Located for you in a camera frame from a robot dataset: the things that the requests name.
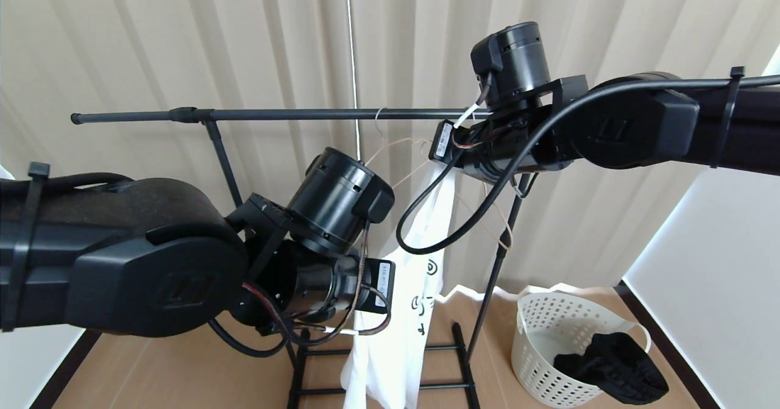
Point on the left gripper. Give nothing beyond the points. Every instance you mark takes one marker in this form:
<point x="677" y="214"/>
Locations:
<point x="292" y="293"/>

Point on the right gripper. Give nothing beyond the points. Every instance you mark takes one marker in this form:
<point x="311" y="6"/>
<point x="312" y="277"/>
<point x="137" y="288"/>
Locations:
<point x="475" y="153"/>

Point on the pink clothes hanger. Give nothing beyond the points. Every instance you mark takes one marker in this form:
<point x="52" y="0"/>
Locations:
<point x="507" y="232"/>
<point x="379" y="130"/>

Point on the white printed t-shirt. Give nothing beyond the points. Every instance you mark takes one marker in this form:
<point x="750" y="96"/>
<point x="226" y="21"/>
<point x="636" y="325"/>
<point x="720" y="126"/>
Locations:
<point x="390" y="360"/>

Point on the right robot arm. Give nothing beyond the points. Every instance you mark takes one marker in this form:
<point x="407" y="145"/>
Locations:
<point x="634" y="122"/>

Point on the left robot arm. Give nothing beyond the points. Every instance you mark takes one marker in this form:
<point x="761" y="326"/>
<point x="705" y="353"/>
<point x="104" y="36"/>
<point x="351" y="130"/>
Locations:
<point x="122" y="256"/>

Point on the black clothes rack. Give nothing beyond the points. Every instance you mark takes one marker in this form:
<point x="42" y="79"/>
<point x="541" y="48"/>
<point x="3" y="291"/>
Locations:
<point x="274" y="114"/>

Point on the white laundry basket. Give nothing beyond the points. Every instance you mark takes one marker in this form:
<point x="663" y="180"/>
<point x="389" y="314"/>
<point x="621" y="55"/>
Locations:
<point x="548" y="323"/>

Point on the black garment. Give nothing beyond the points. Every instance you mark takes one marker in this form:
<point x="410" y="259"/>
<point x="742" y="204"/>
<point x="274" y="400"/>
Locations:
<point x="609" y="366"/>

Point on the beige curtain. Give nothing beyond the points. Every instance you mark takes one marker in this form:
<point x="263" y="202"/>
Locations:
<point x="122" y="43"/>

